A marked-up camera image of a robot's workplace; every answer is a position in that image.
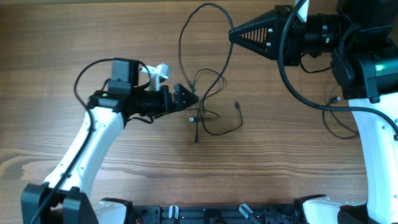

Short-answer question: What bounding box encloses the black split-end USB cable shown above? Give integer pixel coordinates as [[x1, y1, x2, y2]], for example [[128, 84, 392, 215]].
[[178, 2, 234, 147]]

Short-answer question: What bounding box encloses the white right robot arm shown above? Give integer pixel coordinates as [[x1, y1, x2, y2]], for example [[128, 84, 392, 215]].
[[277, 1, 397, 223]]

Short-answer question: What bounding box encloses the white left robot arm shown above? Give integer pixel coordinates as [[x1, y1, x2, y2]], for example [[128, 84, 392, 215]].
[[21, 58, 205, 223]]

